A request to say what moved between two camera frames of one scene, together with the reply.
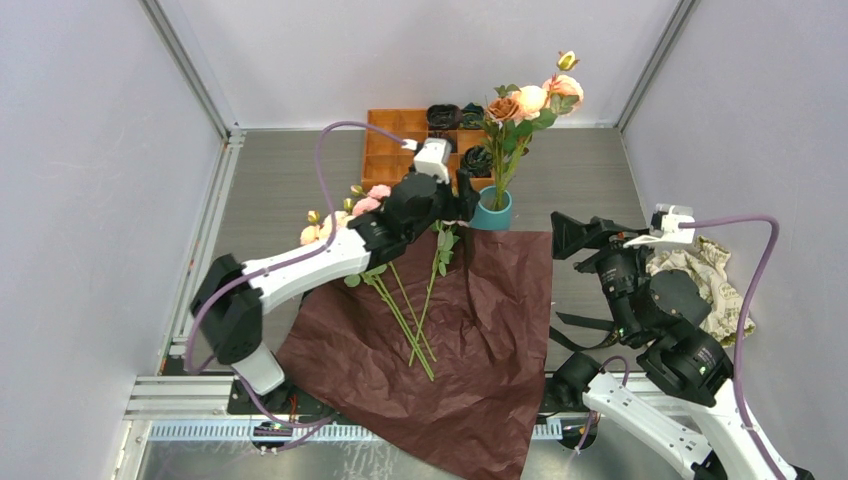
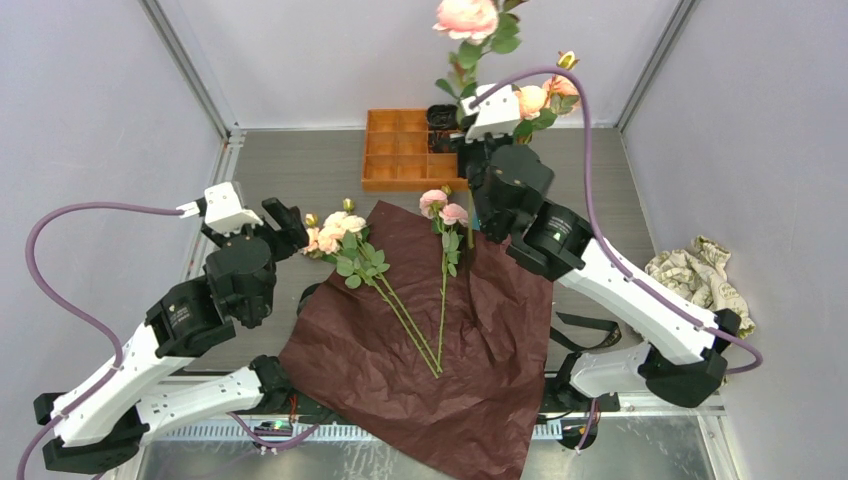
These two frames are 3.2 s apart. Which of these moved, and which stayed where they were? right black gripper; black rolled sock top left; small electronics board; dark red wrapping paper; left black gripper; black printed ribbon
Moved: left black gripper; right black gripper
Stayed: black rolled sock top left; small electronics board; black printed ribbon; dark red wrapping paper
